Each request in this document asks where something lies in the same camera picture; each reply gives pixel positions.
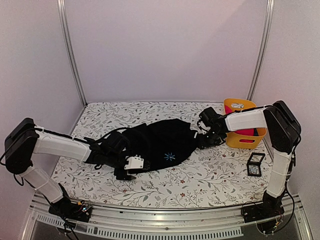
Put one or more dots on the aluminium front rail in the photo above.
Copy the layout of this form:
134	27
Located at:
112	222

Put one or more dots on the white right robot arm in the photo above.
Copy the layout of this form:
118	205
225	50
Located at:
284	132

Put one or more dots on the aluminium corner post left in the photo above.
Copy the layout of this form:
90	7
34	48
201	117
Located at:
61	6

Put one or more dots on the yellow plastic basket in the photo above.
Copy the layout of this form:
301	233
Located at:
233	104

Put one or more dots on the floral tablecloth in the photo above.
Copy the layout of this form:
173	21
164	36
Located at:
213	177

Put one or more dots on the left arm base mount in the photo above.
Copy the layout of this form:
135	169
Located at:
66	209

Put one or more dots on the black t-shirt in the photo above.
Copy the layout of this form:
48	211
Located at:
165	143

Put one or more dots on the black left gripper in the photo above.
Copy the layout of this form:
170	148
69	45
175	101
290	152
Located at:
123	176

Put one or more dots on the sparkling brooch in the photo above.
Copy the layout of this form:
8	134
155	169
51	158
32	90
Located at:
253	170

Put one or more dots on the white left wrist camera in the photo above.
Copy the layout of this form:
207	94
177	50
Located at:
134	162

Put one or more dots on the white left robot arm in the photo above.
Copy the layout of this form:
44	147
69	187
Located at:
29	139

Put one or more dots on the aluminium corner post right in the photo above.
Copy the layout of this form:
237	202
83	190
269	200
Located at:
262	48

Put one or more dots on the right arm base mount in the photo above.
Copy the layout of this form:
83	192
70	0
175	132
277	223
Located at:
254	211

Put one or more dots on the magenta cloth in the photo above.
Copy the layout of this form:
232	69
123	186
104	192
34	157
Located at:
243	138

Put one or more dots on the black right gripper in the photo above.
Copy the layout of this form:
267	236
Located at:
202	144

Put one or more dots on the black brooch display box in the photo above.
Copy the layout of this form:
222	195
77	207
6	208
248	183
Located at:
255	158

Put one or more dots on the aluminium corner post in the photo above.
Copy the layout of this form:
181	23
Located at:
61	6
262	48

